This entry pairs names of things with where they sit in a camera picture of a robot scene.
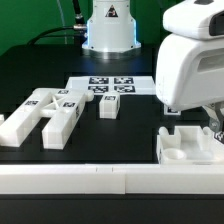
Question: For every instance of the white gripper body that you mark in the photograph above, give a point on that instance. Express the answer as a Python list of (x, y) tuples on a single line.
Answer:
[(190, 72)]

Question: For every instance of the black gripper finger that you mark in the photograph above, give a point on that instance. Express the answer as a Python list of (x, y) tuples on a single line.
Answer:
[(215, 114)]

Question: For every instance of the white chair seat part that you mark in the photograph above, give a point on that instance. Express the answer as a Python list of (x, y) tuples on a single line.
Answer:
[(189, 145)]

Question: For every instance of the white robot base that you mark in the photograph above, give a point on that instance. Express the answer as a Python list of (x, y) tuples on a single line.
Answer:
[(111, 31)]

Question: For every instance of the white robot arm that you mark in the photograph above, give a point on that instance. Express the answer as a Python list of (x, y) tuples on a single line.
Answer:
[(196, 19)]

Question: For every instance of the white tagged cube nut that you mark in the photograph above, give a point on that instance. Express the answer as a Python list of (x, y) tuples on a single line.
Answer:
[(170, 112)]

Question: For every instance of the white part at left edge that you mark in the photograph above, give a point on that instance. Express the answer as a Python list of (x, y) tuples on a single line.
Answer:
[(1, 119)]

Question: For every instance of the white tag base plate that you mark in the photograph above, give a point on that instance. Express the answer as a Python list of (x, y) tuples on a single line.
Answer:
[(125, 85)]

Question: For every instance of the white front fence rail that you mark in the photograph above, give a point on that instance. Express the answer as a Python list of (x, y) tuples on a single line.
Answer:
[(111, 179)]

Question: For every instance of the white chair back frame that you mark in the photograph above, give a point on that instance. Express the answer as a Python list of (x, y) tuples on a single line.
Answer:
[(63, 108)]

